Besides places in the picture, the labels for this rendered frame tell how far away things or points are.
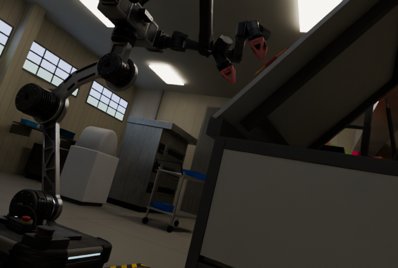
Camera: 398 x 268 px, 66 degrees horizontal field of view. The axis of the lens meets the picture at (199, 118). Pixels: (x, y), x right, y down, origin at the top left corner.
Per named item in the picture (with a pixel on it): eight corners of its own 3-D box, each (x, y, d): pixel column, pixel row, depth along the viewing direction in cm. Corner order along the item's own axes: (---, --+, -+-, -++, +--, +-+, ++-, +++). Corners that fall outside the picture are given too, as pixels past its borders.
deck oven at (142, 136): (147, 215, 576) (173, 122, 619) (101, 201, 620) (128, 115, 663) (178, 217, 703) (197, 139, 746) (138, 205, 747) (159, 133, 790)
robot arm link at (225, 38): (205, 44, 154) (198, 51, 148) (214, 25, 146) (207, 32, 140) (225, 57, 154) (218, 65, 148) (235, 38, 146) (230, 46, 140)
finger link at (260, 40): (269, 57, 140) (265, 41, 144) (266, 49, 134) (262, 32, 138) (255, 63, 142) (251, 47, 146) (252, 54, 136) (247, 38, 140)
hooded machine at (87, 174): (80, 199, 554) (103, 131, 584) (107, 208, 530) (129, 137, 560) (50, 196, 490) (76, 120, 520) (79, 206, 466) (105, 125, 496)
